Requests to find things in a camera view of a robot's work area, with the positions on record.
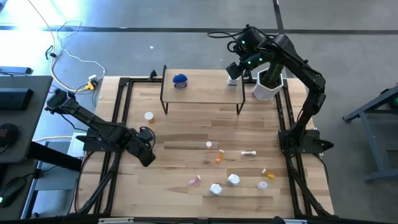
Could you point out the amber yellow pill vial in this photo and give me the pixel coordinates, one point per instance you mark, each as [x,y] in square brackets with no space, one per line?
[269,175]

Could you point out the blue-capped Tums bottle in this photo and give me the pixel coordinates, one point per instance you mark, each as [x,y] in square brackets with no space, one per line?
[180,81]

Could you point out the black rectangular desk device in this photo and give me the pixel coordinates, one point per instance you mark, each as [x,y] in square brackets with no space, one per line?
[15,99]

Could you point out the white bottle blue-banded label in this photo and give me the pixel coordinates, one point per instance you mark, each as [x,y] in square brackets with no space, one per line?
[234,180]
[215,189]
[233,82]

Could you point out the grey metal cart frame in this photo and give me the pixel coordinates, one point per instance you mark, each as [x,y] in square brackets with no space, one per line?
[368,140]

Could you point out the magenta pink pill vial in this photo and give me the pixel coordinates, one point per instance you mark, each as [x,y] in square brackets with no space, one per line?
[195,180]

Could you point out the dark grey desk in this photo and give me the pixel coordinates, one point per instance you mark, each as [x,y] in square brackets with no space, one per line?
[37,93]

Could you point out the round black puck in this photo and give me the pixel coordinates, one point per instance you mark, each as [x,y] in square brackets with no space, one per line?
[7,135]

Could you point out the salmon pink pill vial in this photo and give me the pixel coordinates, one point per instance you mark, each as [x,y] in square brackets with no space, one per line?
[209,144]

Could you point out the white hexagonal planter pot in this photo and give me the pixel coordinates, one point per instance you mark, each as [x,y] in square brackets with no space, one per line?
[264,93]

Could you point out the orange pill vial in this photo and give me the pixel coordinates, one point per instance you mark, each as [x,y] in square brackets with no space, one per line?
[219,156]

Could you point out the yellow plug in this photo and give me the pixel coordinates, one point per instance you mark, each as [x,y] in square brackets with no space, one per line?
[90,86]

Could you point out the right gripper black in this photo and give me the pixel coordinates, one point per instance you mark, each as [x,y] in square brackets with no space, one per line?
[245,63]

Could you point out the white Dramamine tube yellow label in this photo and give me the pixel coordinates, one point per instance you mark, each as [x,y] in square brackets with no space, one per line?
[248,153]

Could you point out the wooden shelf black metal legs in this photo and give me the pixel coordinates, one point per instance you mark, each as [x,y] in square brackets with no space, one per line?
[205,90]

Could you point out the black slanted bar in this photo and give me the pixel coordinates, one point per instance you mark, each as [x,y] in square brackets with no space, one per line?
[53,155]

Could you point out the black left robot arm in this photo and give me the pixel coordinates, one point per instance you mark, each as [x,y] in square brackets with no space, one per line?
[93,123]

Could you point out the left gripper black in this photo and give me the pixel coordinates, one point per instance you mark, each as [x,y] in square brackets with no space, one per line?
[144,149]

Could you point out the white power adapter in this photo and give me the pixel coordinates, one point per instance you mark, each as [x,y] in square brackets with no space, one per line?
[93,77]

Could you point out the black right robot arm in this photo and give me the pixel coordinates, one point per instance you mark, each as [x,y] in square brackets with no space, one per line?
[311,93]

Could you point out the dark flat device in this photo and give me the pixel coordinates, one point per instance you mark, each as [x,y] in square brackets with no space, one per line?
[15,70]

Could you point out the large pale yellow pill vial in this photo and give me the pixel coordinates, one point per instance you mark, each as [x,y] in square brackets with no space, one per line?
[149,116]

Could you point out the black computer mouse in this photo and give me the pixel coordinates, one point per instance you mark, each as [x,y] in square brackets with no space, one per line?
[11,190]

